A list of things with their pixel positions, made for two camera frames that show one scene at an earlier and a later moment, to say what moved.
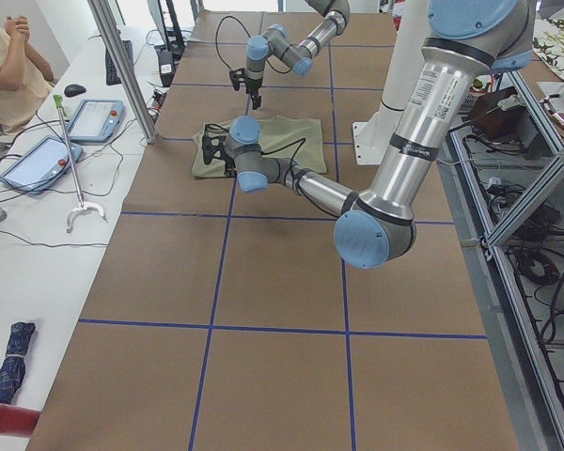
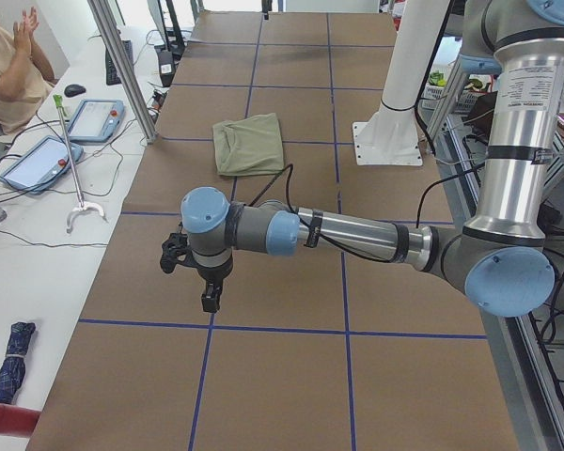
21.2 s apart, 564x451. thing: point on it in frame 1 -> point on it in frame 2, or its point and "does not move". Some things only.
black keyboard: x=111 y=71 does not move
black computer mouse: x=73 y=89 does not move
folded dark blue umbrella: x=13 y=366 does not move
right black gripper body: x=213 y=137 -> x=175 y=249
